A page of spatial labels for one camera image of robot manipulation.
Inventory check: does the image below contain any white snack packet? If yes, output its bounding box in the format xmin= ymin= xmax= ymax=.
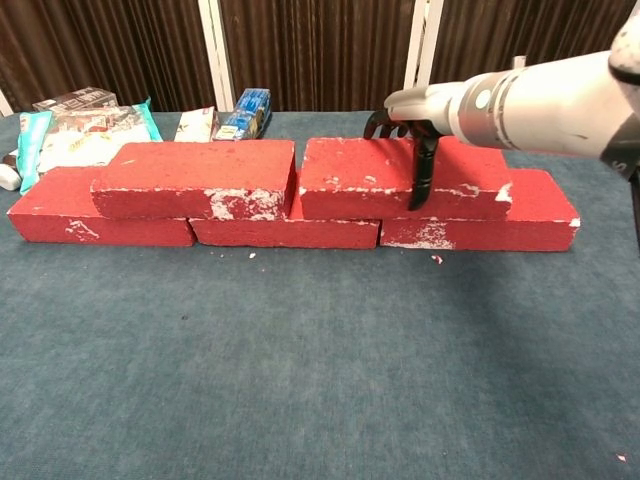
xmin=173 ymin=106 xmax=221 ymax=144

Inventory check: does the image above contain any blue snack box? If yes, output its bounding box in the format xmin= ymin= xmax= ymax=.
xmin=213 ymin=88 xmax=273 ymax=142

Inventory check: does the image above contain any small white bottle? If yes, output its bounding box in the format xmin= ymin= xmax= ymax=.
xmin=0 ymin=162 xmax=22 ymax=191

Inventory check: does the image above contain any red brick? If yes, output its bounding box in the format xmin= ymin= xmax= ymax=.
xmin=378 ymin=168 xmax=581 ymax=253
xmin=188 ymin=169 xmax=381 ymax=250
xmin=7 ymin=166 xmax=197 ymax=248
xmin=298 ymin=135 xmax=515 ymax=222
xmin=89 ymin=138 xmax=297 ymax=221

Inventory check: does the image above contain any blue felt table cover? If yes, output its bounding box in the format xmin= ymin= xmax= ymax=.
xmin=0 ymin=109 xmax=640 ymax=480

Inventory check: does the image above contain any black red snack box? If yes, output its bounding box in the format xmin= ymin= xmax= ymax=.
xmin=32 ymin=87 xmax=120 ymax=112

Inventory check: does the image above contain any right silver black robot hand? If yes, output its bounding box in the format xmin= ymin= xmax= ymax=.
xmin=363 ymin=82 xmax=464 ymax=212

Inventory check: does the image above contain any brown corrugated partition panel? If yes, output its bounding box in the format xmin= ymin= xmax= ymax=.
xmin=219 ymin=0 xmax=417 ymax=114
xmin=0 ymin=0 xmax=217 ymax=114
xmin=424 ymin=0 xmax=632 ymax=91

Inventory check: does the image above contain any teal white snack bag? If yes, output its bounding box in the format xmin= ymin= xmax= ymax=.
xmin=17 ymin=97 xmax=164 ymax=196

